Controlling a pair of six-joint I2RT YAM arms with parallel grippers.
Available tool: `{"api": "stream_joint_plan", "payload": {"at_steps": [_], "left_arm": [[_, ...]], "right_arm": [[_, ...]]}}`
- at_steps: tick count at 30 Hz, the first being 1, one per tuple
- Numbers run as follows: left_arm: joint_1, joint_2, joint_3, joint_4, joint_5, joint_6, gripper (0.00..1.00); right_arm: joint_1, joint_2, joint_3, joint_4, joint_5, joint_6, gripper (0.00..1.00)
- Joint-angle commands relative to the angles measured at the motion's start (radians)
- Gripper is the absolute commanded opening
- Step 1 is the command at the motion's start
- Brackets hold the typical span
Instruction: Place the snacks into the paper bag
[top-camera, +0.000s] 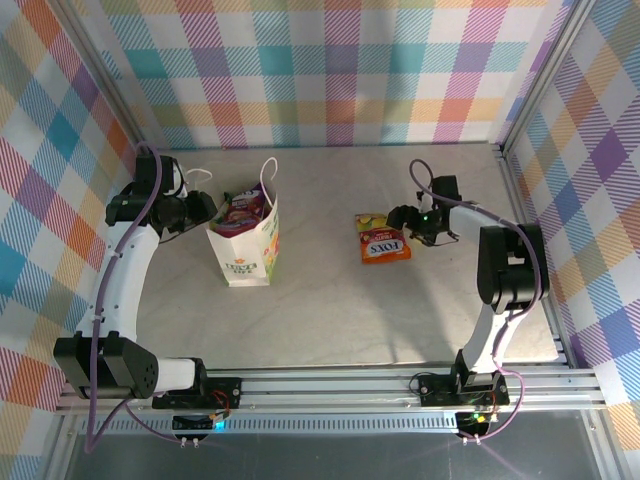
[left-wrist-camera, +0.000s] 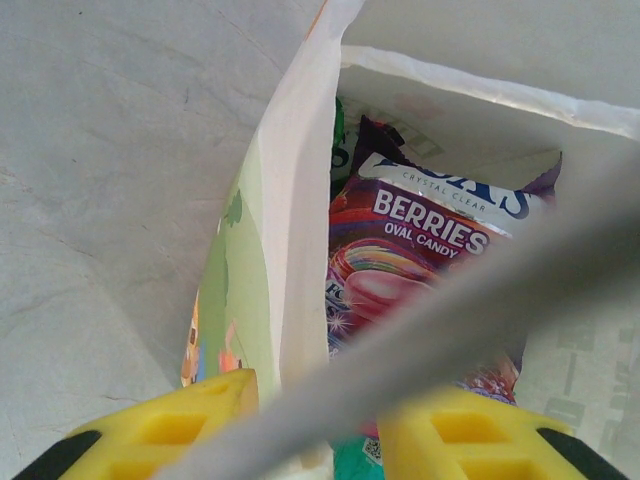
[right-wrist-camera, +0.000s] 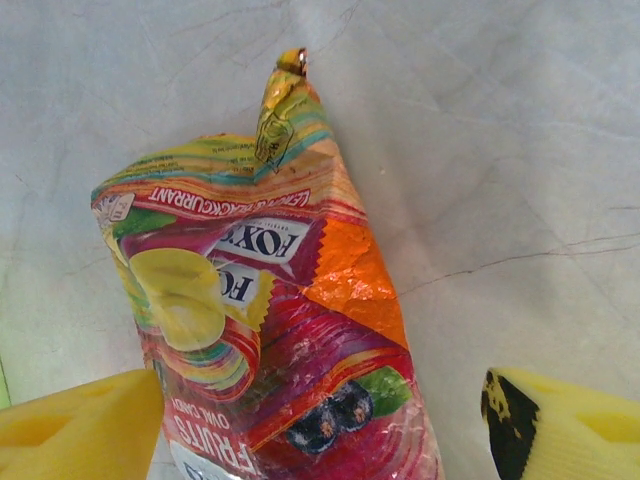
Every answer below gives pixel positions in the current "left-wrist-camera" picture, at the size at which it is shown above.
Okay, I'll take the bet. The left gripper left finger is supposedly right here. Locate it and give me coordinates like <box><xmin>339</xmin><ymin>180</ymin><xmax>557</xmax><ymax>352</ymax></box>
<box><xmin>14</xmin><ymin>368</ymin><xmax>261</xmax><ymax>480</ymax></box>

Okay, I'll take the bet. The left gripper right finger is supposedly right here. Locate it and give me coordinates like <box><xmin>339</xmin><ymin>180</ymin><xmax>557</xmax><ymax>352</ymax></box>
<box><xmin>377</xmin><ymin>384</ymin><xmax>626</xmax><ymax>480</ymax></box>

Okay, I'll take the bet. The teal snack packet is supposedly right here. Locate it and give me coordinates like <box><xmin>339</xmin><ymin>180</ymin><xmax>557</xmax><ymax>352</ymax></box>
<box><xmin>332</xmin><ymin>432</ymin><xmax>389</xmax><ymax>480</ymax></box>

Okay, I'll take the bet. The purple Fox's berries candy packet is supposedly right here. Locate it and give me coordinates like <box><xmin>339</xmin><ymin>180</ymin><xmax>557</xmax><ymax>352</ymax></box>
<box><xmin>325</xmin><ymin>113</ymin><xmax>564</xmax><ymax>409</ymax></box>

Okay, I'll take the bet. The illustrated white paper bag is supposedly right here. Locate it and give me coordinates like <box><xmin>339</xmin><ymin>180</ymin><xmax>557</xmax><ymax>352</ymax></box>
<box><xmin>162</xmin><ymin>0</ymin><xmax>640</xmax><ymax>480</ymax></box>

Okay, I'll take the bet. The green snack packet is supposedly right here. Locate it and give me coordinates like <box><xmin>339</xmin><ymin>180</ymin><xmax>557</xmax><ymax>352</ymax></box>
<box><xmin>332</xmin><ymin>97</ymin><xmax>361</xmax><ymax>184</ymax></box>

